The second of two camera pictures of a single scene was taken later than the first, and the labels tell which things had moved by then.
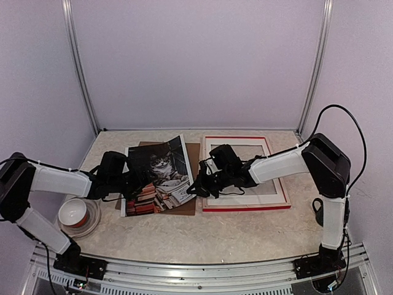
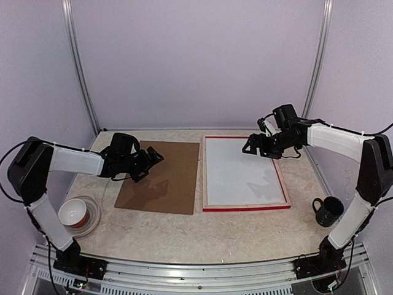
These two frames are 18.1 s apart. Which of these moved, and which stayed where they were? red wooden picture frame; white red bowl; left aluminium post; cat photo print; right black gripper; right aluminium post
Moved: right black gripper; cat photo print
Stayed: right aluminium post; left aluminium post; white red bowl; red wooden picture frame
